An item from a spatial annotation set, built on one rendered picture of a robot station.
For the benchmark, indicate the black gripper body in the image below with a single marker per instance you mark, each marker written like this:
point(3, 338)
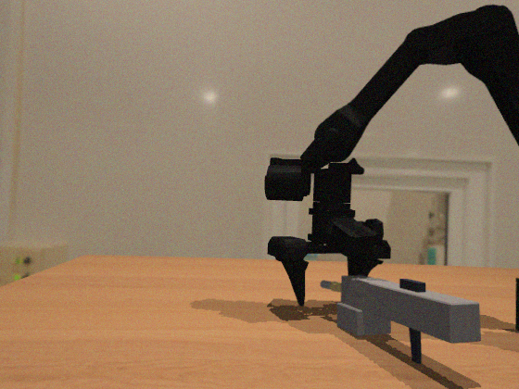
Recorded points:
point(295, 249)

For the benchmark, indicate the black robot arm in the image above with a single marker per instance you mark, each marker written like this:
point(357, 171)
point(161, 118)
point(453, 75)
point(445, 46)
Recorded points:
point(485, 41)

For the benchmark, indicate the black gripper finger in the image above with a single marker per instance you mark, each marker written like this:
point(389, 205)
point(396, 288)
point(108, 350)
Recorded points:
point(296, 273)
point(362, 267)

